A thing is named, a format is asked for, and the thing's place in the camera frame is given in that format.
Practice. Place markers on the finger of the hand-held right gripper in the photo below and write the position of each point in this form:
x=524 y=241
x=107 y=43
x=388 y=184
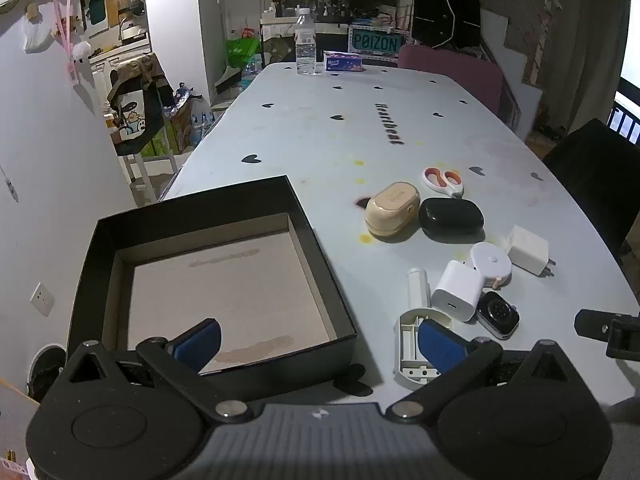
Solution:
x=622 y=335

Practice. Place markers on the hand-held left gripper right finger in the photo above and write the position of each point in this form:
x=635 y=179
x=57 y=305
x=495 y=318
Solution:
x=440 y=347

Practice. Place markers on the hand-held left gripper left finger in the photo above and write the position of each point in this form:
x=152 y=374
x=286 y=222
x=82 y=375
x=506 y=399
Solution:
x=200 y=345

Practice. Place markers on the white plastic gadget with tube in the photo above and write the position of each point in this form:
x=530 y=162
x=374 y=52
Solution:
x=407 y=340

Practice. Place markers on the small white charger cube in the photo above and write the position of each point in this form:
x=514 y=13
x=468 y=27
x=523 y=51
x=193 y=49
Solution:
x=455 y=290

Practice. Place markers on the black cardboard box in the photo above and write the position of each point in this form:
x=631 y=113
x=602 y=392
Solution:
x=225 y=285

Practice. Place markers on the black smartwatch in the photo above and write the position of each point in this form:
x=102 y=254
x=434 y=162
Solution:
x=497 y=312

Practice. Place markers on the white round tape measure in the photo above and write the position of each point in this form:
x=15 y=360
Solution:
x=492 y=260

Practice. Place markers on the black earbud case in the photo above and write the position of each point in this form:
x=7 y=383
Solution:
x=450 y=220

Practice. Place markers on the large white charger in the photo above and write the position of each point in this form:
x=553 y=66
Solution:
x=525 y=250

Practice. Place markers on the beige earbud case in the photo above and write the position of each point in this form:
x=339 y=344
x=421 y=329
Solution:
x=392 y=207

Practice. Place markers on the orange and white scissors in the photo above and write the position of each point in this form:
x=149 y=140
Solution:
x=454 y=189

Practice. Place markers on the black round object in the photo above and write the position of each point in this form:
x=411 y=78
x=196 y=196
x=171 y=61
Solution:
x=47 y=372

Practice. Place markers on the black chair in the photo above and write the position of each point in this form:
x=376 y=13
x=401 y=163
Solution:
x=595 y=170

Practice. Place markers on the white stool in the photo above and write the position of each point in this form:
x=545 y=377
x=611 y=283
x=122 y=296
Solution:
x=131 y=167

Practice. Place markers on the colourful printed bag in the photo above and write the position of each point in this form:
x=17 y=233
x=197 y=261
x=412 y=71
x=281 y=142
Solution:
x=182 y=120

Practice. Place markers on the wrapped bottle pack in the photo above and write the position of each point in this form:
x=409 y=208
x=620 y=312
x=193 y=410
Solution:
x=251 y=72

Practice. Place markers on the pink chair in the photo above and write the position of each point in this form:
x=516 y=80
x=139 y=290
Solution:
x=450 y=65

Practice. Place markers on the green bag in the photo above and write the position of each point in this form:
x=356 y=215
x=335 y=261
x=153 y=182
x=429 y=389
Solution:
x=240 y=50

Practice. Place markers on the purple tissue pack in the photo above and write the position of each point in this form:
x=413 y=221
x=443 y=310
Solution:
x=342 y=61

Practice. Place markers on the teal sign board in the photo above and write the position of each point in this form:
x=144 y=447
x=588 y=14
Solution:
x=375 y=42

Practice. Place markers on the clear water bottle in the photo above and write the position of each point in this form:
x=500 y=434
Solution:
x=305 y=45

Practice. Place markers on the black garment with white trim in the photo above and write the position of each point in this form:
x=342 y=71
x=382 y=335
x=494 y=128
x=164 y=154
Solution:
x=440 y=10

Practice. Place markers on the white cloth bag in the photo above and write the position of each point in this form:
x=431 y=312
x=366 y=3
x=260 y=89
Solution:
x=37 y=35

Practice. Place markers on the white wall socket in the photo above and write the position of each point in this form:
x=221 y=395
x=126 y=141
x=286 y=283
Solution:
x=42 y=300

